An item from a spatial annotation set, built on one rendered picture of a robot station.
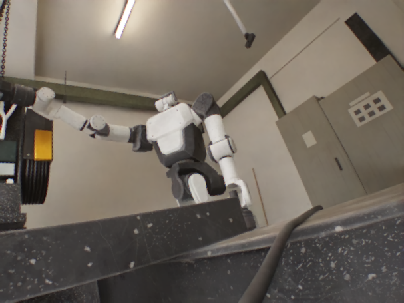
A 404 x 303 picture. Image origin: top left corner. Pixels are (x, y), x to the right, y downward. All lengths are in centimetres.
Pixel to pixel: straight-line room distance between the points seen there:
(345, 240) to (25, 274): 35
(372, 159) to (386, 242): 231
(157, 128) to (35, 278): 92
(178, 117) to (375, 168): 204
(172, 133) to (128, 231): 80
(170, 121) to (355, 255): 95
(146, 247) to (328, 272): 23
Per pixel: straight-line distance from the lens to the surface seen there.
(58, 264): 30
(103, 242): 31
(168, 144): 106
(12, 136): 146
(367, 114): 260
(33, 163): 125
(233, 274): 40
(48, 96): 112
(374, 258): 28
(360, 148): 259
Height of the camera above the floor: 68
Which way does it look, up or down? 21 degrees up
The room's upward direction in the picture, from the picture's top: 17 degrees counter-clockwise
